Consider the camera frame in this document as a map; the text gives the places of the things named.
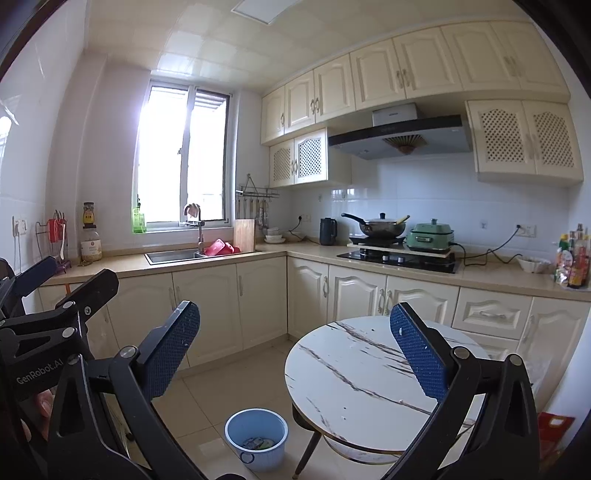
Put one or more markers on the wall utensil rail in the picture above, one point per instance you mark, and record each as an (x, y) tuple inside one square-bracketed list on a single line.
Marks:
[(256, 190)]

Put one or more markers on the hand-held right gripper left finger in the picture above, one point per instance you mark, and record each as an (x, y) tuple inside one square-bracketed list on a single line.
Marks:
[(173, 350)]

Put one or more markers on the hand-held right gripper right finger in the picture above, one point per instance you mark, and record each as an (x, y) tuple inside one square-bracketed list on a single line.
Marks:
[(418, 355)]

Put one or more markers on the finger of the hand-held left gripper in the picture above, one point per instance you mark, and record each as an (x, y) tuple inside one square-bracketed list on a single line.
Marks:
[(97, 286), (37, 274)]

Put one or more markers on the ceiling light panel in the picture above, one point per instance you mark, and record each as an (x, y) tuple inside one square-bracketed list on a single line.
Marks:
[(265, 9)]

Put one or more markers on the group of condiment bottles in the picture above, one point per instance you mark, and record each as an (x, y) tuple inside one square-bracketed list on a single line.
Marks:
[(575, 263)]

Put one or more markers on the red bag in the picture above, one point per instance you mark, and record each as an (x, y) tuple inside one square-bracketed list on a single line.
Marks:
[(556, 436)]

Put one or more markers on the green electric cooking pot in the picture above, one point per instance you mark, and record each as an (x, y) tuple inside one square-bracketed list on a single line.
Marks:
[(429, 235)]

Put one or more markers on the black gas hob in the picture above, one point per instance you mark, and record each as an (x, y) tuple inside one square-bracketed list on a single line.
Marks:
[(399, 263)]

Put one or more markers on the kitchen window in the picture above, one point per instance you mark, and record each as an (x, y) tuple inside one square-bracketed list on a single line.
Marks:
[(161, 157)]

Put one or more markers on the black electric kettle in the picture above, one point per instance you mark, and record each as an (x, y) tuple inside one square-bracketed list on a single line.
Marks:
[(328, 230)]

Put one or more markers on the white wall socket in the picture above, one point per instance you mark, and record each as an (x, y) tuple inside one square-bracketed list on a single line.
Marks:
[(526, 230)]

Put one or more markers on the dark sauce bottle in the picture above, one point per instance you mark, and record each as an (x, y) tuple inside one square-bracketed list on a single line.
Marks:
[(88, 214)]

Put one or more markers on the round marble table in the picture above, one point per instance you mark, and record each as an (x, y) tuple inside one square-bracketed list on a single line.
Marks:
[(360, 369)]

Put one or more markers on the small lattice door cabinet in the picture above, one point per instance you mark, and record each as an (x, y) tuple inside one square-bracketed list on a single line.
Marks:
[(300, 159)]

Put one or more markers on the cream kitchen cabinets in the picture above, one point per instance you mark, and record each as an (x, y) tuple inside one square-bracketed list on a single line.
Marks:
[(406, 69), (207, 309)]

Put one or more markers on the cream upper kitchen cabinets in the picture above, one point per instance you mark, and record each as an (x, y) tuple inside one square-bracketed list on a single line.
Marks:
[(406, 69)]

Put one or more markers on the person's left hand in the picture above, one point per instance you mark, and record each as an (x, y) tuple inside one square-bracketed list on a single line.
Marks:
[(44, 404)]

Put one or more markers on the folding paper fan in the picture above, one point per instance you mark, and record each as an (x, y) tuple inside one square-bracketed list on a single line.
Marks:
[(406, 144)]

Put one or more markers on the silver snack wrapper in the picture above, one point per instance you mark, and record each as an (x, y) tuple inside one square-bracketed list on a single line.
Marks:
[(251, 444)]

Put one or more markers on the wooden cutting board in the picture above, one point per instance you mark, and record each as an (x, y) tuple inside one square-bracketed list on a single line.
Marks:
[(244, 235)]

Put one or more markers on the white bowl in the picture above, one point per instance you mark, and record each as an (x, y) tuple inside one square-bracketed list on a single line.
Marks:
[(533, 264)]

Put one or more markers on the green dish soap bottle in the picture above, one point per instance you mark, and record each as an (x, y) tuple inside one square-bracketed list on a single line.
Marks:
[(139, 222)]

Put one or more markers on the red knife rack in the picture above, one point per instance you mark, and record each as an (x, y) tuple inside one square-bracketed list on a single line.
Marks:
[(56, 230)]

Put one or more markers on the black wok with lid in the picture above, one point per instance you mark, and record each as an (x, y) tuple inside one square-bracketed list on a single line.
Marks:
[(376, 226)]

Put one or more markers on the blue plastic bucket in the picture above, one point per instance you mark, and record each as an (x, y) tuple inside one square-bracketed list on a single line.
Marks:
[(277, 454)]

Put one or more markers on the clear jar with label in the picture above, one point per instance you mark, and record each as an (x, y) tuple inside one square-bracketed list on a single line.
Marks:
[(91, 247)]

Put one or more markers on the cream lower kitchen cabinets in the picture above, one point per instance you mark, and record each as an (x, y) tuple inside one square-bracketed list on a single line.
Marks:
[(207, 309)]

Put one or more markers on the steel kitchen sink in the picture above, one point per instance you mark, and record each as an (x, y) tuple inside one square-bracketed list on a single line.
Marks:
[(173, 256)]

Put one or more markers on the green snack wrapper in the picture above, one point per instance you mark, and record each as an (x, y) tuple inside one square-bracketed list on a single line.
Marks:
[(268, 444)]

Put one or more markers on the stack of white bowls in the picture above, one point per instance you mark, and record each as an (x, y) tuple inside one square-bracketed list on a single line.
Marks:
[(274, 235)]

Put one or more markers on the large lattice door cabinet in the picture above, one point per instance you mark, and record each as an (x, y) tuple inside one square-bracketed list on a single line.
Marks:
[(524, 138)]

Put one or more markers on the grey range hood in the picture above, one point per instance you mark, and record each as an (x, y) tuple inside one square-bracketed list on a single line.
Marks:
[(360, 141)]

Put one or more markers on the steel faucet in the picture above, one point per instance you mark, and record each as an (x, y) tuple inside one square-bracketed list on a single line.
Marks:
[(200, 230)]

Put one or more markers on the wooden board under cookers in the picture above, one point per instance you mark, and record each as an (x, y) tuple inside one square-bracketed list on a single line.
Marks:
[(406, 252)]

